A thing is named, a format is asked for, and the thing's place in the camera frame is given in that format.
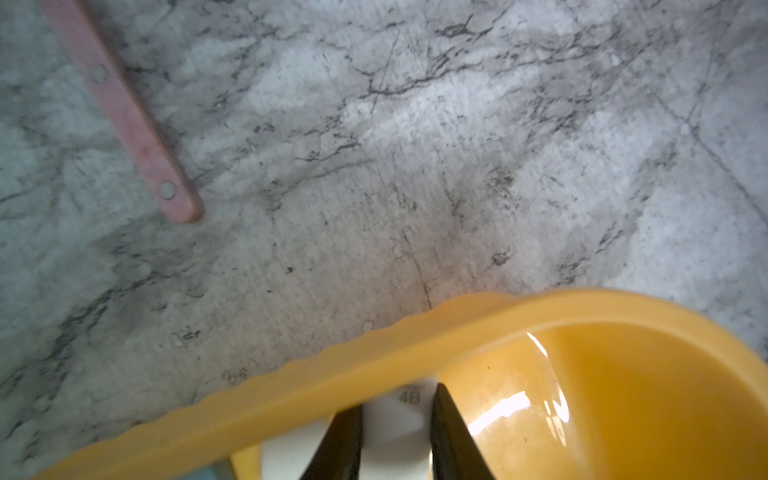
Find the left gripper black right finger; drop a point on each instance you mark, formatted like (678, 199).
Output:
(455, 454)

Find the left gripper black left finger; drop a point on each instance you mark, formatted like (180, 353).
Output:
(339, 454)

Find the white eraser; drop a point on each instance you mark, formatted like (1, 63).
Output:
(396, 438)

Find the blue eraser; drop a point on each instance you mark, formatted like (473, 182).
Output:
(219, 470)

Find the yellow plastic storage box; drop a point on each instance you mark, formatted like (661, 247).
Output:
(570, 384)

